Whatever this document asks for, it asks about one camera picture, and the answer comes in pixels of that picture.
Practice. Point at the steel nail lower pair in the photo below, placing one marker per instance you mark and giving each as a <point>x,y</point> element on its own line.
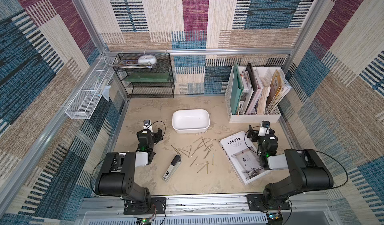
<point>205,166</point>

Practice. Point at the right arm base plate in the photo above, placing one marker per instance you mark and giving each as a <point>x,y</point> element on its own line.
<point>257,202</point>

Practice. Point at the black wire mesh shelf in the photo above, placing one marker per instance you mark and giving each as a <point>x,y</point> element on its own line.
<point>147,89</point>

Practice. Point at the green tray in shelf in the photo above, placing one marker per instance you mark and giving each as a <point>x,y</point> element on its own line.
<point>147,77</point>

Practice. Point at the white wire wall basket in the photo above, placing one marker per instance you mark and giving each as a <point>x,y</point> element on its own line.
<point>92,89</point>

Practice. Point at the brown envelopes in organizer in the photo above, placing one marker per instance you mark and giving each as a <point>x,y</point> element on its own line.
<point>279,88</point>

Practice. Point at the white round device on shelf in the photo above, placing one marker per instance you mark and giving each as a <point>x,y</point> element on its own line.
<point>147,60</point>

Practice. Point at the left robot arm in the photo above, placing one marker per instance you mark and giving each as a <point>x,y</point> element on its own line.
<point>117,174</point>

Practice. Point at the white Inedia magazine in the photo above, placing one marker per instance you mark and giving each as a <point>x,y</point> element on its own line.
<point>241,153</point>

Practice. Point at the green folder in organizer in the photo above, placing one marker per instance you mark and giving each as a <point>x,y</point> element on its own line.
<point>237,90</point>

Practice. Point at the white plastic storage box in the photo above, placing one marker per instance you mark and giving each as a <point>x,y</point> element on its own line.
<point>192,121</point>

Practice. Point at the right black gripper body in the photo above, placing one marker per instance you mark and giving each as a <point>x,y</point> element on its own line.
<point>253,134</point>

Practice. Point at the white desktop file organizer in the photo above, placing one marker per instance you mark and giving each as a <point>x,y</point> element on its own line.
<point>253,108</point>

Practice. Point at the black binder in organizer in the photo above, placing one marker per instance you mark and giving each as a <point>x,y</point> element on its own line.
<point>251,72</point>

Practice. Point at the magazines on black shelf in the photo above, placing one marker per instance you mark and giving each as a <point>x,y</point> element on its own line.
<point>133,64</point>

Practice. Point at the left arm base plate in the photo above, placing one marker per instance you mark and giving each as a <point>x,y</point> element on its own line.
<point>155,206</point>

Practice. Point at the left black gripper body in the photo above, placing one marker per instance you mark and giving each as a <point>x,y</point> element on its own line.
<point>157,134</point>

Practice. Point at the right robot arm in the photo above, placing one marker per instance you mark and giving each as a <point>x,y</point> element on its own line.
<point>307,172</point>

